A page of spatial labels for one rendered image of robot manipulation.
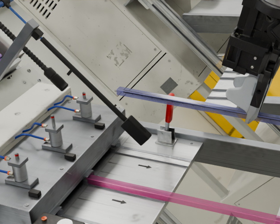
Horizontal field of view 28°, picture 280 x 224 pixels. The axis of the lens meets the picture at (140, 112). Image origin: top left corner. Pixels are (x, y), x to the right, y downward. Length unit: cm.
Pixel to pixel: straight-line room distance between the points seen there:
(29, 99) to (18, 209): 33
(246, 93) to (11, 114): 46
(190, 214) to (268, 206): 149
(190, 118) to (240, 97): 321
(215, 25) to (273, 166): 85
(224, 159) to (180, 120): 292
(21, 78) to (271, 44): 59
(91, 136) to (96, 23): 104
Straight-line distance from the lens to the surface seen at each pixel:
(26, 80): 125
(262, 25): 87
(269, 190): 210
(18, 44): 88
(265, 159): 108
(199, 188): 377
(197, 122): 415
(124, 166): 104
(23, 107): 112
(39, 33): 86
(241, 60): 88
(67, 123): 108
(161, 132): 109
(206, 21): 185
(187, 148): 109
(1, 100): 119
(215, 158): 112
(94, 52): 208
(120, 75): 207
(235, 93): 91
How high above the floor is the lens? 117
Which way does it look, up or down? 2 degrees down
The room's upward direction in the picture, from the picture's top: 46 degrees counter-clockwise
